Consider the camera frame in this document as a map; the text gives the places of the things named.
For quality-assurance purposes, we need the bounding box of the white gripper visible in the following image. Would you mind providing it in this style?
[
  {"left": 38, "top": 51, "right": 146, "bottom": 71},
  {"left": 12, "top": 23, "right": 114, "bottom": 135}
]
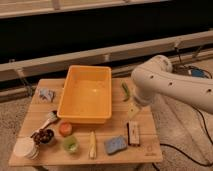
[{"left": 127, "top": 93, "right": 151, "bottom": 119}]

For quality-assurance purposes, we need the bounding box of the blue sponge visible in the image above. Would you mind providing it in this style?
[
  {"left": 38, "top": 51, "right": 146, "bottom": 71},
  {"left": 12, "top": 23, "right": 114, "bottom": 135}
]
[{"left": 104, "top": 136, "right": 127, "bottom": 155}]

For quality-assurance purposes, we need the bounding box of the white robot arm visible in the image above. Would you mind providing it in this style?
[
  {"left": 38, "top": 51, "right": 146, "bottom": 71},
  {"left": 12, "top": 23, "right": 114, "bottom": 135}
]
[{"left": 131, "top": 55, "right": 213, "bottom": 114}]

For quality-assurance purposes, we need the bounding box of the yellow plastic tray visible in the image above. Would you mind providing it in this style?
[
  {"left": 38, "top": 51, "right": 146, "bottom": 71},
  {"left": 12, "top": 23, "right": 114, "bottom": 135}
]
[{"left": 57, "top": 65, "right": 112, "bottom": 124}]

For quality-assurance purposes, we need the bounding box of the wooden table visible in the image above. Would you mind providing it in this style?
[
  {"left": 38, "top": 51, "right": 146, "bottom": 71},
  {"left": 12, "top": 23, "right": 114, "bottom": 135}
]
[{"left": 8, "top": 77, "right": 164, "bottom": 167}]

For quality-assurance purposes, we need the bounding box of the green chili pepper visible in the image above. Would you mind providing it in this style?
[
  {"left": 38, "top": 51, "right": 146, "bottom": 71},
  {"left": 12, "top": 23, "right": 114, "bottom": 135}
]
[{"left": 122, "top": 82, "right": 130, "bottom": 102}]

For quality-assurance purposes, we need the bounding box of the orange cup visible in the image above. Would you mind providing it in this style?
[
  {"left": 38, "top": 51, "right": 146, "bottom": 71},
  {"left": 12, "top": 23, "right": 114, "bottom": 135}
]
[{"left": 59, "top": 122, "right": 72, "bottom": 137}]

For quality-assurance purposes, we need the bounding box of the green cup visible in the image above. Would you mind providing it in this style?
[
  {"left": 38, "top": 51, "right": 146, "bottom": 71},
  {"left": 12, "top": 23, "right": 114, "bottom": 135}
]
[{"left": 62, "top": 135, "right": 79, "bottom": 154}]

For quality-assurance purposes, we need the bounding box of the blue power box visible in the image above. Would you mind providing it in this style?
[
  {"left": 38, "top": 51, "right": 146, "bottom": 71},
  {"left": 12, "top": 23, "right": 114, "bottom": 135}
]
[{"left": 191, "top": 69, "right": 205, "bottom": 78}]

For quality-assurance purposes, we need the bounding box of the dish brush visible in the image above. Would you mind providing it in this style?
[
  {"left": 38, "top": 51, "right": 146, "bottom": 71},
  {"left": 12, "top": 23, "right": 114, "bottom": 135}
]
[{"left": 31, "top": 110, "right": 58, "bottom": 137}]

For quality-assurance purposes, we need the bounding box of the crumpled blue cloth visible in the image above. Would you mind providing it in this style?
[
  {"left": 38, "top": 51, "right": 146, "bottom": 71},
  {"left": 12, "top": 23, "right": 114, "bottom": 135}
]
[{"left": 39, "top": 88, "right": 55, "bottom": 102}]

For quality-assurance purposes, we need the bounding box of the dark bowl of food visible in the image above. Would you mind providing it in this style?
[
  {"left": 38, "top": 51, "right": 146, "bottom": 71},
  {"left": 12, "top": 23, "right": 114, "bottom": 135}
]
[{"left": 33, "top": 129, "right": 54, "bottom": 145}]

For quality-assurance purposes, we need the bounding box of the black cable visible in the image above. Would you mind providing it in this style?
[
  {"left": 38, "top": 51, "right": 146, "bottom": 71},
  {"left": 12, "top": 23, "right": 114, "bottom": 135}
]
[{"left": 159, "top": 106, "right": 213, "bottom": 167}]

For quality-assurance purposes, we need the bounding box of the metal window rail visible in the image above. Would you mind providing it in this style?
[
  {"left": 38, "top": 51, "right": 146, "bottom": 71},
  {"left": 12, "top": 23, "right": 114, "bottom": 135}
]
[{"left": 0, "top": 30, "right": 213, "bottom": 81}]

